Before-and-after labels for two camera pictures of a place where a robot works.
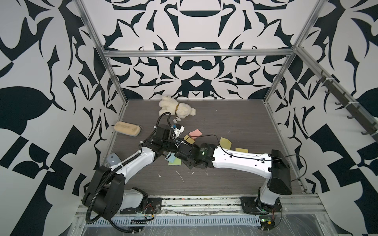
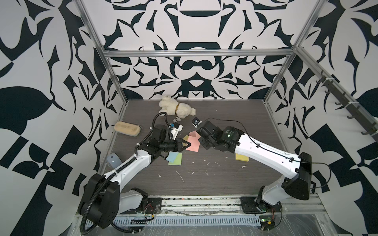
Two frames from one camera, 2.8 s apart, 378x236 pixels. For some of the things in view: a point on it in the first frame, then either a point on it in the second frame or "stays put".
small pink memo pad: [195, 134] stays put
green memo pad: [176, 162] stays put
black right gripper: [185, 162] → [203, 142]
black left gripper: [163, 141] stays put
